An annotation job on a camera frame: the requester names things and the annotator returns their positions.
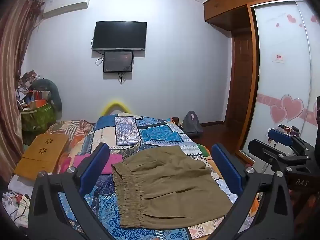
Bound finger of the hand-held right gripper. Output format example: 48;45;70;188
248;139;291;173
267;128;313;156

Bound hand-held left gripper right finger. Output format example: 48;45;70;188
211;143;294;240

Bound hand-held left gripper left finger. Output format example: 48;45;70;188
27;142;118;240

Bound khaki pants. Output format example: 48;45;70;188
111;145;234;229

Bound pink cloth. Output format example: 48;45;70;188
72;153;123;175

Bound orange striped quilt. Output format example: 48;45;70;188
45;120;95;173

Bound heart-print wardrobe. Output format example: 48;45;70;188
239;0;320;162

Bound grey backpack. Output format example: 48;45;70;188
182;110;203;137

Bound wooden lap desk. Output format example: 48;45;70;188
14;134;70;180

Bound patchwork bed blanket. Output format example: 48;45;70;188
57;114;253;240

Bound green bag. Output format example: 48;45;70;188
20;102;57;132

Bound red white sticker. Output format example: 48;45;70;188
271;53;285;65

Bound grey plush toy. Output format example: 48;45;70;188
31;79;63;112

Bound white floral cloth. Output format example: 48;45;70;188
1;174;38;228

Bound pile of colourful clutter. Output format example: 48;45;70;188
16;70;40;110

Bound striped brown curtain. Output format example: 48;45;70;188
0;0;45;175

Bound wooden overhead cabinet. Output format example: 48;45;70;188
202;0;310;30

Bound white air conditioner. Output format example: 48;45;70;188
41;0;92;19

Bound thin black cable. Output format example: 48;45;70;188
9;192;33;222

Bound small black wall screen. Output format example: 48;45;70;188
103;51;133;73

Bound black wall television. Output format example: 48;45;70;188
91;21;147;51

